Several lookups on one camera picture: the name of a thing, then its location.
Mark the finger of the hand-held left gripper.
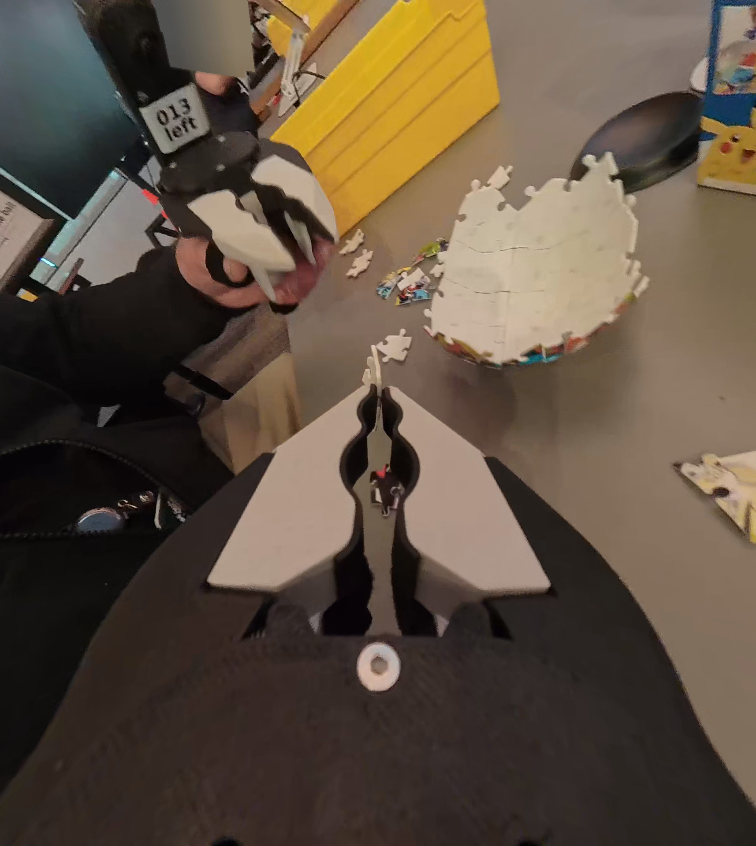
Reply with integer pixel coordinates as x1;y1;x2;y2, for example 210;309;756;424
251;156;340;267
186;188;299;303

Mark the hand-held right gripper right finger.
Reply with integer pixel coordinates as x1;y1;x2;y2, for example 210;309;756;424
381;385;552;638

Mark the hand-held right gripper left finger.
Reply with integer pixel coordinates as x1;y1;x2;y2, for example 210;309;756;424
208;385;379;637

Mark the colourful puzzle ball shell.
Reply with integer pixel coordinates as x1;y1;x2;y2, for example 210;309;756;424
423;152;651;369

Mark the person's left forearm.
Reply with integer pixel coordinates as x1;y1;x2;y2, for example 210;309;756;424
0;248;233;424

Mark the black red puzzle piece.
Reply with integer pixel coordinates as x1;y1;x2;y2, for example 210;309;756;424
369;464;407;518

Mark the blue red puzzle piece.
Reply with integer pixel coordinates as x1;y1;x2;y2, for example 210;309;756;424
394;267;433;308

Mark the black round ball stand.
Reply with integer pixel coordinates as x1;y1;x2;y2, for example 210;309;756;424
570;91;707;194

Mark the blue puzzle box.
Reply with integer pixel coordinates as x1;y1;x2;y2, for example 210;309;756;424
696;0;756;203

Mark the person's left hand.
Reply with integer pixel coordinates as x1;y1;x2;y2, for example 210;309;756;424
175;234;337;316

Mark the yellow flat box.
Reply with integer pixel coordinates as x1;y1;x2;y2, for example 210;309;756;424
271;0;502;237

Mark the dark computer monitor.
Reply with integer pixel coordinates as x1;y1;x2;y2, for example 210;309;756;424
0;0;149;220

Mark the silver round metal object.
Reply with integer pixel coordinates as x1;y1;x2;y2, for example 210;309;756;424
75;505;127;535

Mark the person's dark clothing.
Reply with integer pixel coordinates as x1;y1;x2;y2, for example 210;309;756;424
0;344;235;820

